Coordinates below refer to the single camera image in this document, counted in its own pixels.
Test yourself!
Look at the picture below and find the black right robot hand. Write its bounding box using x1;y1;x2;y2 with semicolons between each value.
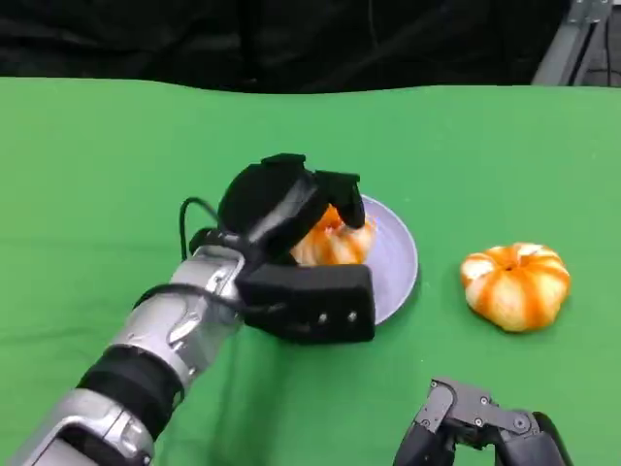
391;377;576;466

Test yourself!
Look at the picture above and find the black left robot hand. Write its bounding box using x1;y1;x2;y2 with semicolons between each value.
215;152;366;266

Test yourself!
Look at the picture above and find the orange and white bread roll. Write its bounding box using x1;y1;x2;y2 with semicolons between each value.
288;203;377;266
459;244;572;333

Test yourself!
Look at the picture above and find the green cloth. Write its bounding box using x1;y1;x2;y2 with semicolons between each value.
0;76;621;466

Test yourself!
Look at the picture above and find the lilac plate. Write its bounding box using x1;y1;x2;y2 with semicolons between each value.
359;194;419;326

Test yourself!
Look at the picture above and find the black backdrop cloth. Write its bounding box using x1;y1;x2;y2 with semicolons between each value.
0;0;569;93

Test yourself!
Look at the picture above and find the black cable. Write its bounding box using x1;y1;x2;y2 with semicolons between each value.
179;196;239;259

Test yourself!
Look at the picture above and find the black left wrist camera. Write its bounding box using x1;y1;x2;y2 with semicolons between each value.
238;263;377;345

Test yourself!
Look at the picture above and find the grey metal frame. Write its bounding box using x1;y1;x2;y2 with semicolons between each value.
531;0;621;87

